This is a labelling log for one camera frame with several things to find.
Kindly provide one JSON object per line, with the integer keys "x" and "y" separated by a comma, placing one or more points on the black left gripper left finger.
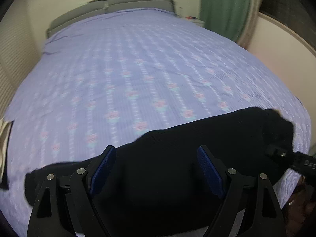
{"x": 62, "y": 196}

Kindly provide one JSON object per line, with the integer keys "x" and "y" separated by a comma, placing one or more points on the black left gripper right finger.
{"x": 252, "y": 195}

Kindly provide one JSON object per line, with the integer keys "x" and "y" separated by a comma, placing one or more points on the black knit pants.
{"x": 156, "y": 186}

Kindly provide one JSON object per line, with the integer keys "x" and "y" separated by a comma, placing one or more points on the right hand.
{"x": 300, "y": 205}

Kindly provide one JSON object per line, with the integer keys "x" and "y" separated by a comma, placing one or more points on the white folded cloth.
{"x": 6, "y": 127}

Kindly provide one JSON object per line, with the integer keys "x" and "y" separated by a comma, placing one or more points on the purple floral bed sheet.
{"x": 113, "y": 77}

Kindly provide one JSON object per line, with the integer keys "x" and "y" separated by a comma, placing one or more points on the white louvered wardrobe door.
{"x": 19, "y": 53}

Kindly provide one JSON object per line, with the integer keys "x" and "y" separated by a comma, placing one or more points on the green curtain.
{"x": 225, "y": 17}

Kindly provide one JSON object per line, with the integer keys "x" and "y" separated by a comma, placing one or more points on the white bedside table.
{"x": 195, "y": 20}

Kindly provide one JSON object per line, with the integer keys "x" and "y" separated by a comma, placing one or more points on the grey padded headboard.
{"x": 97, "y": 7}

